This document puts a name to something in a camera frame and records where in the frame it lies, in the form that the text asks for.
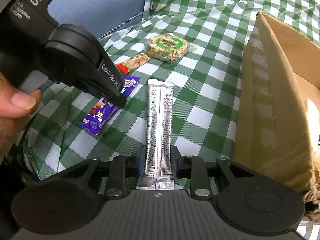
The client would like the person's left hand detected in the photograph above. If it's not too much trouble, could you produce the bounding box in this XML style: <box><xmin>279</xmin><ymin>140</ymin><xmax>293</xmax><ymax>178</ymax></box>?
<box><xmin>0</xmin><ymin>70</ymin><xmax>43</xmax><ymax>167</ymax></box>

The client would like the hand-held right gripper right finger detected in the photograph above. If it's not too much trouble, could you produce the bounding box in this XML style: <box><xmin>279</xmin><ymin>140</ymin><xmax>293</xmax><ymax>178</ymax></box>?
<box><xmin>171</xmin><ymin>145</ymin><xmax>253</xmax><ymax>198</ymax></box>

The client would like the green checked cloth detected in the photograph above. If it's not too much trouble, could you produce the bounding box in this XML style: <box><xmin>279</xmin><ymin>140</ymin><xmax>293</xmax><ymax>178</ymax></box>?
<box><xmin>22</xmin><ymin>0</ymin><xmax>320</xmax><ymax>183</ymax></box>

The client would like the round nut cake packet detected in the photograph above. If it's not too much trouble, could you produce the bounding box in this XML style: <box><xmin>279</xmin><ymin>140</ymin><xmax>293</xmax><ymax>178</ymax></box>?
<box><xmin>144</xmin><ymin>33</ymin><xmax>198</xmax><ymax>64</ymax></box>

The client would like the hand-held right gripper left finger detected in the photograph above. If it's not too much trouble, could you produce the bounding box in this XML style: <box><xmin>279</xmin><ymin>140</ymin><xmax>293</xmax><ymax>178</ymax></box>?
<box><xmin>54</xmin><ymin>146</ymin><xmax>146</xmax><ymax>201</ymax></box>

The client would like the cardboard box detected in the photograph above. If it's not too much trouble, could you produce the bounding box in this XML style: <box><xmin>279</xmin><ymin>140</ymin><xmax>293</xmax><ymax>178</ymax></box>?
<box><xmin>232</xmin><ymin>11</ymin><xmax>320</xmax><ymax>220</ymax></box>

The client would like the silver sachet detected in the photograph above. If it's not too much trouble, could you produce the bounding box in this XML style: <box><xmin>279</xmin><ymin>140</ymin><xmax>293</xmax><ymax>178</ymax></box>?
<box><xmin>136</xmin><ymin>78</ymin><xmax>175</xmax><ymax>190</ymax></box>

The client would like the small nut bar packet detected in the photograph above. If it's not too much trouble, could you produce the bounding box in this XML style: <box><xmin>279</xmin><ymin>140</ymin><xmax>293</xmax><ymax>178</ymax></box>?
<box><xmin>117</xmin><ymin>53</ymin><xmax>152</xmax><ymax>75</ymax></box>

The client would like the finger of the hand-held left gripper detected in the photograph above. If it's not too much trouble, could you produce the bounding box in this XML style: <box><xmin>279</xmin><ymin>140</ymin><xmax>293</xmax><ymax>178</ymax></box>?
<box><xmin>96</xmin><ymin>55</ymin><xmax>127</xmax><ymax>109</ymax></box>
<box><xmin>72</xmin><ymin>79</ymin><xmax>108</xmax><ymax>101</ymax></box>

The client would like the purple snack packet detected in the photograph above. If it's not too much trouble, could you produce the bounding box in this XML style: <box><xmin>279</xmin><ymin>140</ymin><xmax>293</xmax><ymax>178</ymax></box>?
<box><xmin>77</xmin><ymin>76</ymin><xmax>140</xmax><ymax>135</ymax></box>

